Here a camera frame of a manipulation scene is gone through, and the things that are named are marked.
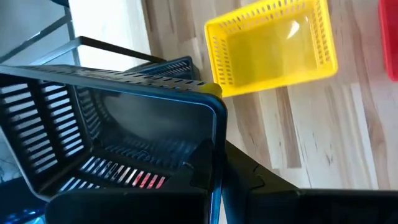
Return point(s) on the black frame wooden shelf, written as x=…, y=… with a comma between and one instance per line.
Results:
x=118, y=48

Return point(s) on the yellow plastic basket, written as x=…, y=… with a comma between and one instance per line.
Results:
x=270, y=53

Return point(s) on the red plastic basket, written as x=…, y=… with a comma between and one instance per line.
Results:
x=390, y=37

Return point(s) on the black plastic basket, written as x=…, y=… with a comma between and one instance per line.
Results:
x=140, y=124
x=174, y=67

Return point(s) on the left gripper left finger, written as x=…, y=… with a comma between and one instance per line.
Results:
x=124, y=208

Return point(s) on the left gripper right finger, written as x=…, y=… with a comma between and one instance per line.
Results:
x=280, y=205

